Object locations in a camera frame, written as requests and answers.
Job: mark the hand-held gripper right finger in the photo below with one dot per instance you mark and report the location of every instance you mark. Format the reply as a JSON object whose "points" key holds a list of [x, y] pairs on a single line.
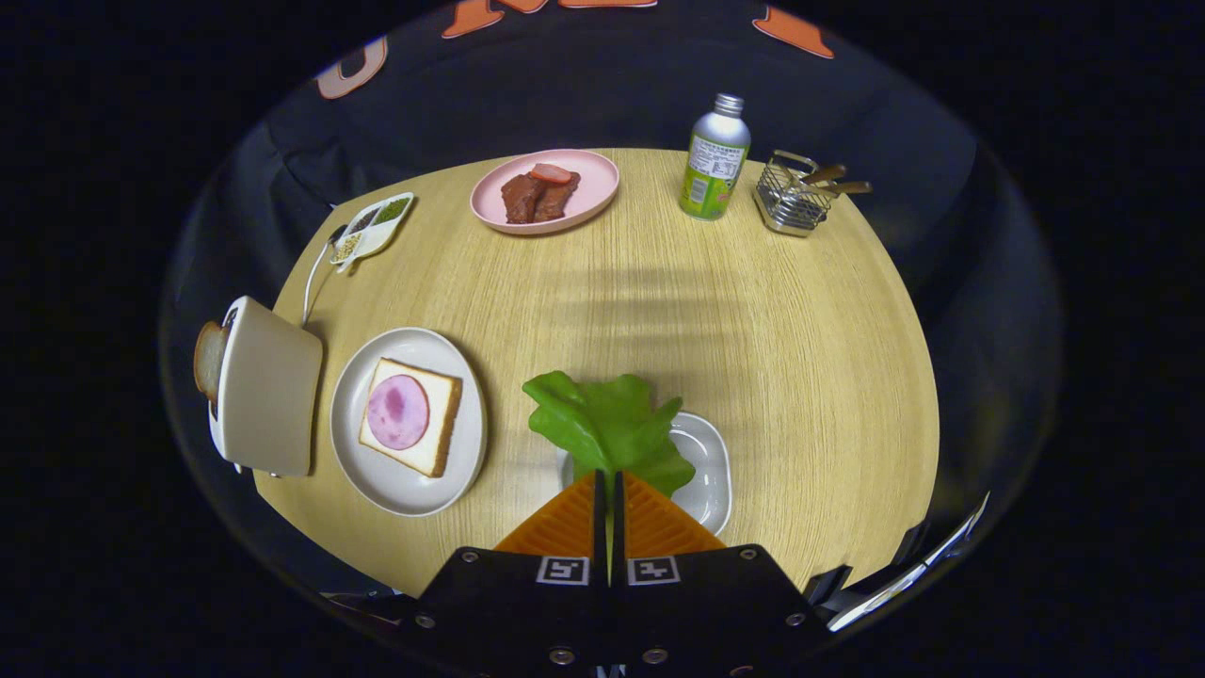
{"points": [[715, 603]]}

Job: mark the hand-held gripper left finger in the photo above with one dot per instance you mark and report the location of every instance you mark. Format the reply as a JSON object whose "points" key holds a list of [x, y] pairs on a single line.
{"points": [[508, 603]]}

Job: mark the green lettuce leaf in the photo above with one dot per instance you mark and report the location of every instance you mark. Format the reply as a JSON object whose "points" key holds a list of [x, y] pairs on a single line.
{"points": [[602, 424]]}

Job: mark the brown toast slice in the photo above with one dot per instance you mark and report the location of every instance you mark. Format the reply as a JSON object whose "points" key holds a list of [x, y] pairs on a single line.
{"points": [[209, 358]]}

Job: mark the small white square dish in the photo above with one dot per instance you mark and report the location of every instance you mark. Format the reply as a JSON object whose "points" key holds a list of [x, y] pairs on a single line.
{"points": [[708, 471]]}

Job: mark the white round plate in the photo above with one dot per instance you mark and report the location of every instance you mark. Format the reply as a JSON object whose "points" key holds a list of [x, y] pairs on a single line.
{"points": [[395, 492]]}

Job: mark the white bread slice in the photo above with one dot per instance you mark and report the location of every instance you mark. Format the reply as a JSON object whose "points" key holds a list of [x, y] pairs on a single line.
{"points": [[441, 405]]}

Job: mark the pink ham slice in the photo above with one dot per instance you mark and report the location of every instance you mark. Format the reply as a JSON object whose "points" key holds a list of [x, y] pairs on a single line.
{"points": [[398, 411]]}

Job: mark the white toaster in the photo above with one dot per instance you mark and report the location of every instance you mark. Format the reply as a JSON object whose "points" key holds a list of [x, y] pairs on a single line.
{"points": [[273, 386]]}

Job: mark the white divided dish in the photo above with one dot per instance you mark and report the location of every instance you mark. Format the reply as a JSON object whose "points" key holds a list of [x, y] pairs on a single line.
{"points": [[377, 243]]}

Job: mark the yellow soybeans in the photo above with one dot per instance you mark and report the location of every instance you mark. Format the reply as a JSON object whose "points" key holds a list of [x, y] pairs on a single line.
{"points": [[346, 249]]}

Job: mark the brown cooked meat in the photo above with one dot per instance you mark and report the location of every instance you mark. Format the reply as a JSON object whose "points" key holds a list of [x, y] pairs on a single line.
{"points": [[522, 200]]}

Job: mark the dark red beans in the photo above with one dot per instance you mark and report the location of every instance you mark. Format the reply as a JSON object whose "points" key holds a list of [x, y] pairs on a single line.
{"points": [[364, 221]]}

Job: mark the green mung beans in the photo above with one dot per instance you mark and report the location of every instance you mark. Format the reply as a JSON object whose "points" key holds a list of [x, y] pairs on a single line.
{"points": [[393, 210]]}

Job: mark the red sausage slice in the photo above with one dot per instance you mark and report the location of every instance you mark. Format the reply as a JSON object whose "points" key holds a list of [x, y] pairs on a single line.
{"points": [[551, 173]]}

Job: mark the pink plate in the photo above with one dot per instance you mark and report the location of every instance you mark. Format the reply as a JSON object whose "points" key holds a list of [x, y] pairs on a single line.
{"points": [[593, 179]]}

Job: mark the silver bottle green label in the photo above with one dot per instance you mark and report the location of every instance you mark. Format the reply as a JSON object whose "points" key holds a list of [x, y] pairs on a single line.
{"points": [[714, 160]]}

